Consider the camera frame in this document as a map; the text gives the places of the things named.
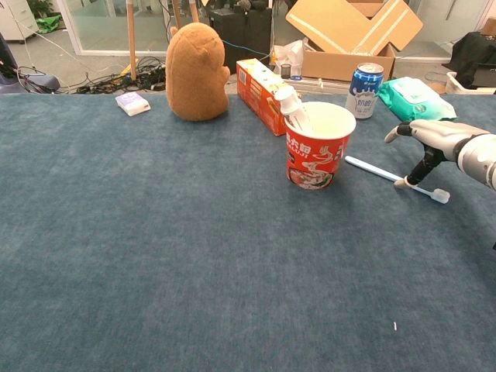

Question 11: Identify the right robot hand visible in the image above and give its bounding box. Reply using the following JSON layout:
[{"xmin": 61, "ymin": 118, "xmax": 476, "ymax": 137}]
[{"xmin": 384, "ymin": 119, "xmax": 491, "ymax": 190}]

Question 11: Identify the light blue toothbrush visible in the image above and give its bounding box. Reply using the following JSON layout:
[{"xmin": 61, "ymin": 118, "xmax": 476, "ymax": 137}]
[{"xmin": 344, "ymin": 155, "xmax": 451, "ymax": 205}]

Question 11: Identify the white toothpaste tube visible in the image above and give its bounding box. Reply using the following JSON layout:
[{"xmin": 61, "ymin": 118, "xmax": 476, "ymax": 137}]
[{"xmin": 274, "ymin": 84, "xmax": 315, "ymax": 135}]

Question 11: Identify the blue white drink can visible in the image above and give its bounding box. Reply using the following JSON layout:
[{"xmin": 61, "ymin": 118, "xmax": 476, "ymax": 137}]
[{"xmin": 345, "ymin": 62, "xmax": 385, "ymax": 120}]

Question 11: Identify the open brown cardboard box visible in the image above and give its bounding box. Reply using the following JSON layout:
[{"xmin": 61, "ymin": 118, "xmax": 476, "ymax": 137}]
[{"xmin": 285, "ymin": 0, "xmax": 424, "ymax": 82}]

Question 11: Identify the orange cardboard snack box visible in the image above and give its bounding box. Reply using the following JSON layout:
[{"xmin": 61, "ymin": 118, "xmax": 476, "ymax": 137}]
[{"xmin": 236, "ymin": 58, "xmax": 302, "ymax": 137}]

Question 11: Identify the green wet wipes pack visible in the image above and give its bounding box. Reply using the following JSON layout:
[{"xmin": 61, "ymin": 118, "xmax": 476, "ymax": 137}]
[{"xmin": 377, "ymin": 76, "xmax": 457, "ymax": 131}]

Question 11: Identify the black cloth covered object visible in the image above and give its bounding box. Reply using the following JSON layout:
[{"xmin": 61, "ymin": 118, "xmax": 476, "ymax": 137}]
[{"xmin": 451, "ymin": 30, "xmax": 496, "ymax": 90}]

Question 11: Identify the red instant noodle cup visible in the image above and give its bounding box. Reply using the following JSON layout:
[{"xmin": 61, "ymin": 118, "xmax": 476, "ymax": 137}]
[{"xmin": 284, "ymin": 100, "xmax": 357, "ymax": 191}]

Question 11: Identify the white plastic bag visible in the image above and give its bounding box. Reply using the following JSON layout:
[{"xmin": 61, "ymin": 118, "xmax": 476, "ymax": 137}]
[{"xmin": 273, "ymin": 39, "xmax": 305, "ymax": 77}]

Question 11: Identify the black cabinet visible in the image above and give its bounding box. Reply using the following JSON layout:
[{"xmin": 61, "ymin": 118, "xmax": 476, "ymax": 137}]
[{"xmin": 208, "ymin": 6, "xmax": 273, "ymax": 74}]

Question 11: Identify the brown plush toy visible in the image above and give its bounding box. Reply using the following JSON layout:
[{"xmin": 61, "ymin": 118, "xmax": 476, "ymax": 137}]
[{"xmin": 165, "ymin": 22, "xmax": 230, "ymax": 122}]

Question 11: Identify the blue table cloth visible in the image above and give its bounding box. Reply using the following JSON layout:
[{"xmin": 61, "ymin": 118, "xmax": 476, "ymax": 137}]
[{"xmin": 0, "ymin": 92, "xmax": 496, "ymax": 372}]

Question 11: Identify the small purple tissue pack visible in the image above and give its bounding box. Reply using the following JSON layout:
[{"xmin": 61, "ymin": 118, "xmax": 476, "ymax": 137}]
[{"xmin": 115, "ymin": 91, "xmax": 151, "ymax": 117}]

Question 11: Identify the green bag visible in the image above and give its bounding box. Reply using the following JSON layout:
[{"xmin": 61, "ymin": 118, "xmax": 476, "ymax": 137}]
[{"xmin": 35, "ymin": 14, "xmax": 62, "ymax": 35}]

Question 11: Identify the green potted plant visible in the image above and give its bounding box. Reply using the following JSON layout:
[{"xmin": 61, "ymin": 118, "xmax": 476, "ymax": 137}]
[{"xmin": 26, "ymin": 0, "xmax": 53, "ymax": 19}]

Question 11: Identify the white cabinet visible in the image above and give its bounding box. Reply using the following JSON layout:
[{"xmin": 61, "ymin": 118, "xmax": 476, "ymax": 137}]
[{"xmin": 0, "ymin": 0, "xmax": 40, "ymax": 42}]

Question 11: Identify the blue network cable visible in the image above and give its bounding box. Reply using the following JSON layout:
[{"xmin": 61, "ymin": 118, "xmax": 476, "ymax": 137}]
[{"xmin": 224, "ymin": 38, "xmax": 270, "ymax": 57}]

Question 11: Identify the black floor cable bundle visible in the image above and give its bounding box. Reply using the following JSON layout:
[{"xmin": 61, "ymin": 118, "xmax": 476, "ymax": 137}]
[{"xmin": 15, "ymin": 56, "xmax": 167, "ymax": 95}]

